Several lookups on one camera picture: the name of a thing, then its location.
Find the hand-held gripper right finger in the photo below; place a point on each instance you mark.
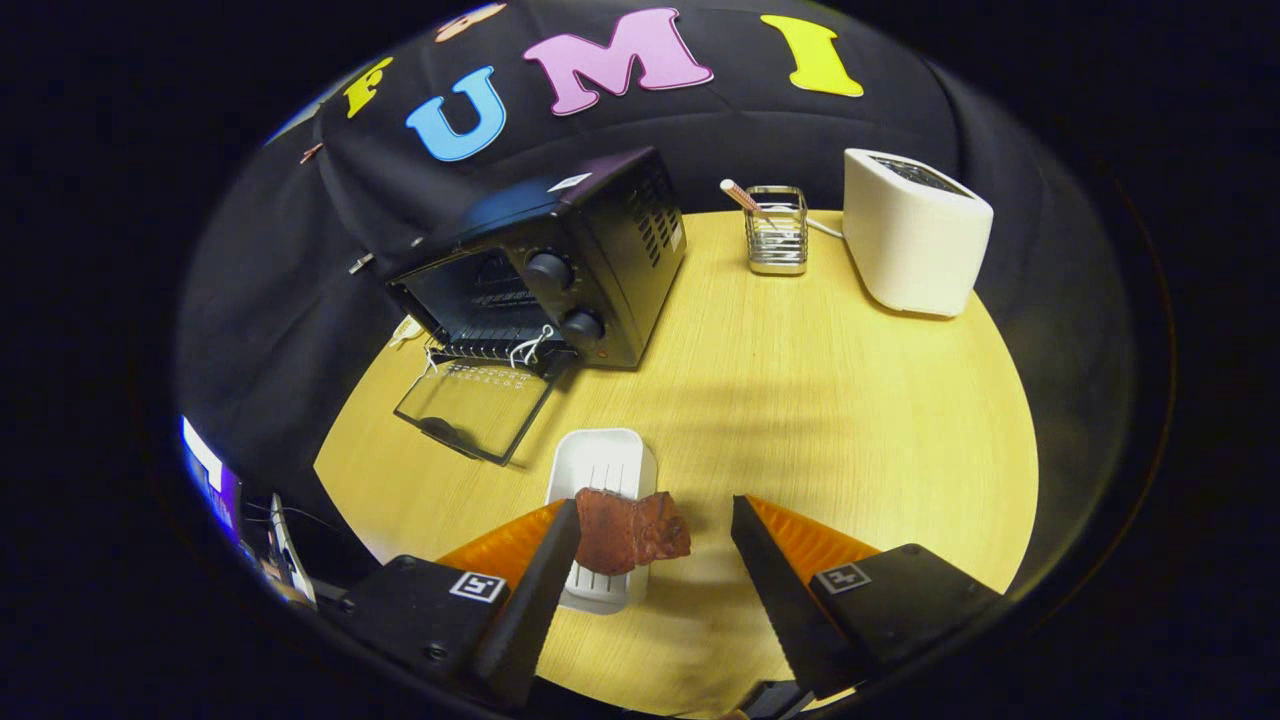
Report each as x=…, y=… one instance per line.
x=780, y=600

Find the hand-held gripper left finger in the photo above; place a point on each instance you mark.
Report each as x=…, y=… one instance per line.
x=530, y=610

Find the red steak piece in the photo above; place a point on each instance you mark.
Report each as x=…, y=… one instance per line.
x=630, y=530

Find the black toaster oven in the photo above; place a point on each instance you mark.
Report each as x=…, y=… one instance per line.
x=610, y=230

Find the white bread toaster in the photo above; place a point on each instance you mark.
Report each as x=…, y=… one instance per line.
x=915, y=250

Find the white ribbed tray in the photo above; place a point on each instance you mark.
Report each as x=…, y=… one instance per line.
x=600, y=465

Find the white flat panel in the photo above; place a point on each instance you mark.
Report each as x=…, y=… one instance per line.
x=292, y=555

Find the white divided spice dish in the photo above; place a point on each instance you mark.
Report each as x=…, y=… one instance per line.
x=405, y=331

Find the lit computer screen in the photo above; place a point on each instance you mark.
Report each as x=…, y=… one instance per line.
x=212, y=480

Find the silver metal clip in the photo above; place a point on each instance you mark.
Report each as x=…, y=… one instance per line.
x=360, y=263

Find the pink stick white tip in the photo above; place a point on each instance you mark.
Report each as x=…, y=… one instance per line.
x=740, y=195

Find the black backdrop cloth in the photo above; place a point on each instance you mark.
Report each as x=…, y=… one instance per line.
x=750, y=130

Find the orange cloth clip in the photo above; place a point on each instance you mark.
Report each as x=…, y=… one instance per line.
x=311, y=153

